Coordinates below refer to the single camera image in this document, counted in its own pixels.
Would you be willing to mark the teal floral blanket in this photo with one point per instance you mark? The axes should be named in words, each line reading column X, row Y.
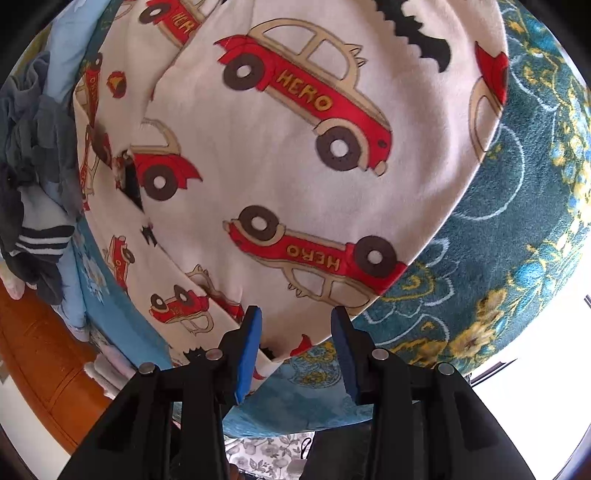
column 508, row 230

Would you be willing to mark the grey floral cloth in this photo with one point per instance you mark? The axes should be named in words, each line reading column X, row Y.
column 263, row 454

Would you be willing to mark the cream car print pants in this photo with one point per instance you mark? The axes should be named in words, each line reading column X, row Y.
column 286, row 184

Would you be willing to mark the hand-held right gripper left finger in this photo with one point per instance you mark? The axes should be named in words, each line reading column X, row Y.
column 247, row 355

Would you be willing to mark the white pink folded cloth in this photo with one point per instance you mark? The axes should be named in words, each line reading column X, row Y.
column 108, row 369

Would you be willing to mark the black white striped garment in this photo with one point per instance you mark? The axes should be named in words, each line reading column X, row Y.
column 41, row 240

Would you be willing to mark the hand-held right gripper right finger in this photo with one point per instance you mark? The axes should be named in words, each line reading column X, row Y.
column 346, row 360

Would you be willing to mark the blue grey garment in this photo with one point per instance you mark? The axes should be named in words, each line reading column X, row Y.
column 41, row 120

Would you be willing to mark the orange wooden headboard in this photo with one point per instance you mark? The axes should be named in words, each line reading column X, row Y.
column 41, row 360

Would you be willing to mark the blue daisy print duvet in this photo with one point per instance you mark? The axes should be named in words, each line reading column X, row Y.
column 67, row 60

